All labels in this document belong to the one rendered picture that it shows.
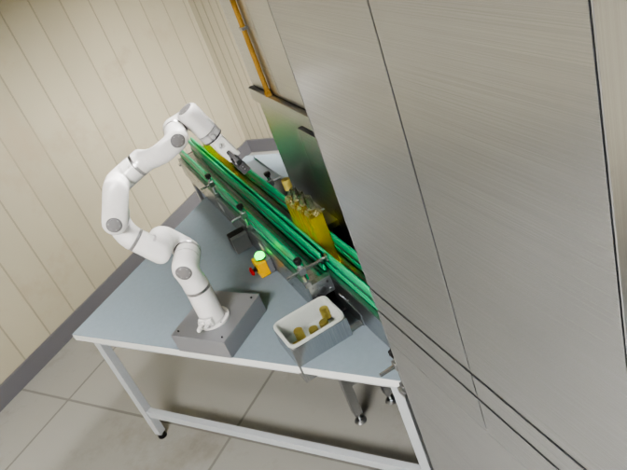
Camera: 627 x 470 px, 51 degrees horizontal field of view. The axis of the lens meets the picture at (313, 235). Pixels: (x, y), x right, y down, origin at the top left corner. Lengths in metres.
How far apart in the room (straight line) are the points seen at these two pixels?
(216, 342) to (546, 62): 1.98
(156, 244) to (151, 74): 2.97
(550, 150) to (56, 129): 4.09
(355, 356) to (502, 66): 1.68
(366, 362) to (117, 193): 0.98
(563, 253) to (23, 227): 3.91
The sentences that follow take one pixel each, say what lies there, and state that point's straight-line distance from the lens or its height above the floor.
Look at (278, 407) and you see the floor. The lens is 3.32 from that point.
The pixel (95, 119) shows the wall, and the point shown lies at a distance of 4.79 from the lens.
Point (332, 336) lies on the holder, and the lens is 2.30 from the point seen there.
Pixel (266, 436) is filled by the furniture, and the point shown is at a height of 0.20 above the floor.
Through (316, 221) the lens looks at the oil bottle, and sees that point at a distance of 2.43.
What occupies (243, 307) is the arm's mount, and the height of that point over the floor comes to 0.83.
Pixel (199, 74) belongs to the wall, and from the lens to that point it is 5.58.
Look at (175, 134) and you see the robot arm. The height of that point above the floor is 1.57.
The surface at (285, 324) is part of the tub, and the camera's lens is 2.39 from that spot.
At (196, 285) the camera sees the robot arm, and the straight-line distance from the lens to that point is 2.41.
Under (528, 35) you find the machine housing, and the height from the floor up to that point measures 2.03.
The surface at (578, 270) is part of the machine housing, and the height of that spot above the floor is 1.78.
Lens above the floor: 2.25
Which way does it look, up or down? 31 degrees down
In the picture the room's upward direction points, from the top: 21 degrees counter-clockwise
